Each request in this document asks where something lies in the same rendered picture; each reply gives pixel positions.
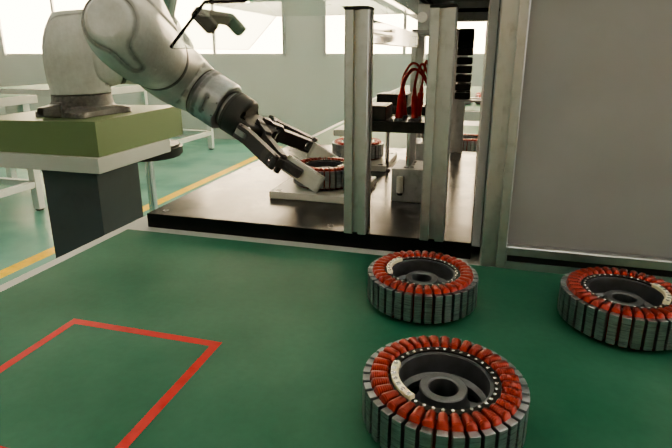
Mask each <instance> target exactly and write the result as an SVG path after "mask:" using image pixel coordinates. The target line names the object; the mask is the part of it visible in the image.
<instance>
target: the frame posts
mask: <svg viewBox="0 0 672 448"><path fill-rule="evenodd" d="M344 9H345V37H344V233H350V234H351V233H352V232H357V234H361V235H366V233H367V230H369V229H370V198H371V146H372V94H373V41H374V8H373V7H371V6H345V7H344ZM458 9H459V6H458V4H457V3H453V4H430V22H429V43H428V64H427V85H426V107H425V128H424V149H423V170H422V192H421V213H420V234H419V240H425V241H428V239H434V241H436V242H443V240H444V235H445V220H446V203H447V187H448V171H449V154H450V152H452V153H454V152H457V153H462V145H463V130H464V115H465V102H459V99H455V98H454V96H455V92H456V90H455V84H456V83H457V82H456V81H455V80H456V75H457V74H467V73H456V67H457V66H459V65H462V66H468V64H457V58H458V57H468V56H469V55H457V49H458V36H459V29H457V24H458ZM425 49H426V36H421V45H420V48H411V63H412V62H416V63H418V64H419V65H420V64H421V63H424V62H425Z"/></svg>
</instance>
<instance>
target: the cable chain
mask: <svg viewBox="0 0 672 448"><path fill-rule="evenodd" d="M474 38H475V29H474V28H470V29H459V36H458V49H457V55H473V53H474ZM472 63H473V57H458V58H457V64H472ZM471 72H472V66H462V65H459V66H457V67H456V73H471ZM471 80H472V74H457V75H456V80H455V81H456V82H457V83H456V84H455V90H456V92H455V96H454V98H455V99H459V102H481V98H477V97H470V96H471V91H470V89H471Z"/></svg>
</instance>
